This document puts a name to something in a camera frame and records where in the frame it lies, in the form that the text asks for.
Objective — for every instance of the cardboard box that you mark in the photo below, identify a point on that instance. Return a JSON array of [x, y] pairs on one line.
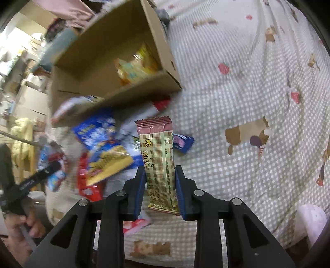
[[103, 51]]

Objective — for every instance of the yellow cloth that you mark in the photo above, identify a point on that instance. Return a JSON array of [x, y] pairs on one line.
[[23, 134]]

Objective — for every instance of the person's left hand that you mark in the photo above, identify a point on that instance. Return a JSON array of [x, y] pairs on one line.
[[28, 224]]

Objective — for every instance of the blue white red packet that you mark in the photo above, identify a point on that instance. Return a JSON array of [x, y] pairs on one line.
[[55, 177]]

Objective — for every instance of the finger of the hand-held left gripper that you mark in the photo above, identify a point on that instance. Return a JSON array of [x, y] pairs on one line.
[[49, 168]]

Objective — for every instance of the red snack bag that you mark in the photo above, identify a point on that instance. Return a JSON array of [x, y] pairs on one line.
[[85, 180]]

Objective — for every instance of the white blue snack packet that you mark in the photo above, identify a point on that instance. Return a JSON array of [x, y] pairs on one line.
[[67, 108]]

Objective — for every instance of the pale orange snack packet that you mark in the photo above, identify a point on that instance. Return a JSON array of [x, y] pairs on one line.
[[129, 72]]

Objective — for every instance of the small blue snack packet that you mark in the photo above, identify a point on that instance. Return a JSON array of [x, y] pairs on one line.
[[184, 143]]

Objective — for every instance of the pale pink cloth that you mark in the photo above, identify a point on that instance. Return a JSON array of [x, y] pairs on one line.
[[313, 221]]

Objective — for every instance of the pink snack packet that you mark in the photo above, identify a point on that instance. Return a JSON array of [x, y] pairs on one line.
[[134, 225]]

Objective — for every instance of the yellow snack bag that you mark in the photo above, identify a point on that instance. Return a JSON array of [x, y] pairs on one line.
[[148, 61]]

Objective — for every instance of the white red snack packet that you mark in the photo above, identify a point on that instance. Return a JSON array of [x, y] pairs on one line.
[[162, 104]]

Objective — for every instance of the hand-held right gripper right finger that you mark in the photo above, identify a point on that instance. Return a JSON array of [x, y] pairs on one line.
[[179, 190]]

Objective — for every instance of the grey metal rod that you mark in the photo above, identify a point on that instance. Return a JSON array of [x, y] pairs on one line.
[[18, 138]]

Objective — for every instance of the checked beige snack bar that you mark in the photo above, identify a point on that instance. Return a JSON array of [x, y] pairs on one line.
[[157, 154]]

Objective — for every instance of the checked printed blanket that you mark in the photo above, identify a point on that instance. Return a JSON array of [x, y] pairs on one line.
[[232, 103]]

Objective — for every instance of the stacked cardboard boxes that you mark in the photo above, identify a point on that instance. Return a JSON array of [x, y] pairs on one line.
[[33, 100]]

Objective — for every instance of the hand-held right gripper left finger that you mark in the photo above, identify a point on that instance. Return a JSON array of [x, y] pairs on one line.
[[140, 190]]

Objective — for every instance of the yellow snack packet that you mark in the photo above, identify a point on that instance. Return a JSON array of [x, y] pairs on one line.
[[113, 159]]

